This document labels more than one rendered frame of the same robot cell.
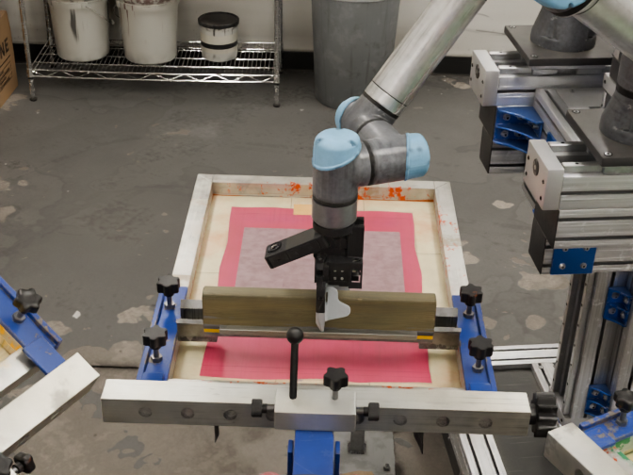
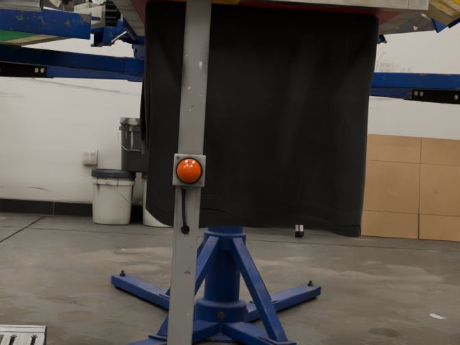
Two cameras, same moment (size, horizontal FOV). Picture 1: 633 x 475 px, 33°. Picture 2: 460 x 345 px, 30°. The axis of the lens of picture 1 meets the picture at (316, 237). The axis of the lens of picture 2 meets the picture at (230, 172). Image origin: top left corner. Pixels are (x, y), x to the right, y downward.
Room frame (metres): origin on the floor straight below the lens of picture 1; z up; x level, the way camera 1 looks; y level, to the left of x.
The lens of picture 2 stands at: (3.71, -0.13, 0.72)
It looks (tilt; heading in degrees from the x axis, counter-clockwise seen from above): 3 degrees down; 177
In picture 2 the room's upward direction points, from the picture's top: 3 degrees clockwise
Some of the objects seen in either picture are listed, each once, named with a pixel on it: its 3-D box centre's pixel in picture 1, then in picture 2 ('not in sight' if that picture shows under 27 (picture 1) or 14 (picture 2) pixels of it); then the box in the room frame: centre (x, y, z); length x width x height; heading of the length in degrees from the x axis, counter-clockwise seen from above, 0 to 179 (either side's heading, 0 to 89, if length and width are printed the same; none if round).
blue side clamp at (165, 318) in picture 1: (164, 344); not in sight; (1.53, 0.27, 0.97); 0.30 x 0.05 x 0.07; 179
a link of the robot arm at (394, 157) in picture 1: (389, 154); not in sight; (1.57, -0.12, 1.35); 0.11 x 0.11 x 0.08; 21
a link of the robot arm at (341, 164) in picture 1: (337, 166); not in sight; (1.52, -0.03, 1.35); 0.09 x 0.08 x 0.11; 111
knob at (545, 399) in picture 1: (535, 414); (116, 13); (1.32, -0.36, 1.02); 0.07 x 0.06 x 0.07; 179
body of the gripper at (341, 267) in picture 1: (337, 250); not in sight; (1.52, -0.04, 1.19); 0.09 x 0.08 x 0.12; 89
